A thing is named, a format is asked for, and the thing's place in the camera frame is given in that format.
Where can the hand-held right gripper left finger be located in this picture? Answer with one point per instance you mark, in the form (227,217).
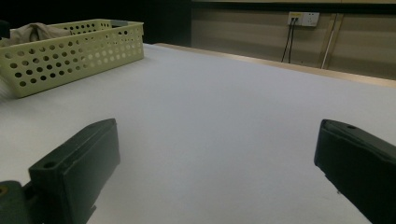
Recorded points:
(77,165)

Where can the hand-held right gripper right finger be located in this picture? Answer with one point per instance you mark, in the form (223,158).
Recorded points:
(358,161)

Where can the pale yellow perforated plastic basket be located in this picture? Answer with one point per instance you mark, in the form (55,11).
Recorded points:
(71,59)

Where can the beige cloth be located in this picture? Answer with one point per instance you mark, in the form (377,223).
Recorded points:
(31,32)

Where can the white table mat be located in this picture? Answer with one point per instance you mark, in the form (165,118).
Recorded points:
(211,124)

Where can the white wall socket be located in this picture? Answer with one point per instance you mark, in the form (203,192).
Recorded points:
(306,19)

